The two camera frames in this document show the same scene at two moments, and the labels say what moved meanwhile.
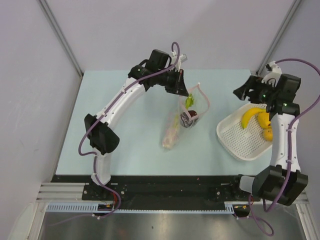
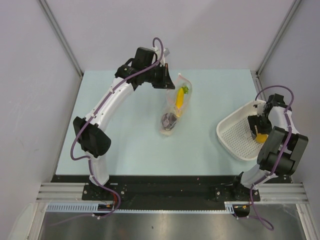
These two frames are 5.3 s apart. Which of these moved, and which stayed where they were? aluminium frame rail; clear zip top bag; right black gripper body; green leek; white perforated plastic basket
Moved: green leek; clear zip top bag; right black gripper body
Stayed: white perforated plastic basket; aluminium frame rail
